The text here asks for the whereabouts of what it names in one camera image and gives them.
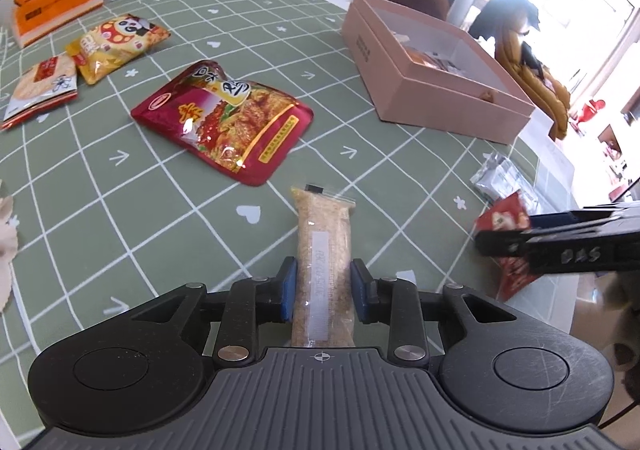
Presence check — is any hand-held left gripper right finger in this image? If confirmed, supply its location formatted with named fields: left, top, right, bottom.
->
left=350, top=257, right=518, bottom=365

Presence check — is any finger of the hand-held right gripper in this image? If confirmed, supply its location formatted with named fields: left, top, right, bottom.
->
left=530, top=202, right=640, bottom=229
left=475, top=217, right=621, bottom=258

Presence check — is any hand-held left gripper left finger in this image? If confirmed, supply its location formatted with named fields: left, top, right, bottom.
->
left=130, top=256, right=299, bottom=365

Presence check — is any small red snack packet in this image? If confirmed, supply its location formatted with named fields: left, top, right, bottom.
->
left=475, top=190, right=537, bottom=301

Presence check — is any clear barcode snack packet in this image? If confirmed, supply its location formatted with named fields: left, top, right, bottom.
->
left=472, top=152, right=539, bottom=205

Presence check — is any puffed rice bar clear wrapper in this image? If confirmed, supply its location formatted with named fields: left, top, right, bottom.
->
left=290, top=184, right=357, bottom=349

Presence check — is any large red snack bag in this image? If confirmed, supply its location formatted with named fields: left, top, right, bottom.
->
left=131, top=60, right=315, bottom=187

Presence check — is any pink cardboard box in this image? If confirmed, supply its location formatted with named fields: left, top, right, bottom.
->
left=341, top=0, right=536, bottom=145

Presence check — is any yellow panda snack packet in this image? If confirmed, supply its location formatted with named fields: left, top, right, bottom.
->
left=66, top=16, right=171, bottom=85

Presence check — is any white red rice cracker packet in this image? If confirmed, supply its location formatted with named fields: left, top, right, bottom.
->
left=1, top=54, right=80, bottom=131

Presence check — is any red toy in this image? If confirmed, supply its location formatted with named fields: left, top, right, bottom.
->
left=574, top=100, right=609, bottom=131

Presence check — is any green checked tablecloth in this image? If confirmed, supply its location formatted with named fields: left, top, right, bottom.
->
left=0, top=0, right=596, bottom=450

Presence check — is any black coat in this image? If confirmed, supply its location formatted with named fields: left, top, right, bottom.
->
left=469, top=0, right=544, bottom=66

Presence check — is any orange tissue box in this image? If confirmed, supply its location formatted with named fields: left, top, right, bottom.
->
left=13, top=0, right=105, bottom=49

